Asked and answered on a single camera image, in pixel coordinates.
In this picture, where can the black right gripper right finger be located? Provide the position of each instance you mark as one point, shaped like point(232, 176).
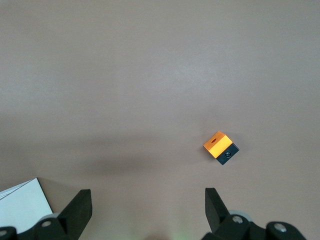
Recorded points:
point(215, 212)

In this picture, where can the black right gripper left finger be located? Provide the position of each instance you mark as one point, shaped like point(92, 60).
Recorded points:
point(77, 212)

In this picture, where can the white drawer cabinet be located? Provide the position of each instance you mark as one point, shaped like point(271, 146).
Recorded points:
point(22, 205)

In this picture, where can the orange and black box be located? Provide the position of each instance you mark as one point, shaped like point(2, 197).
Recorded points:
point(217, 146)

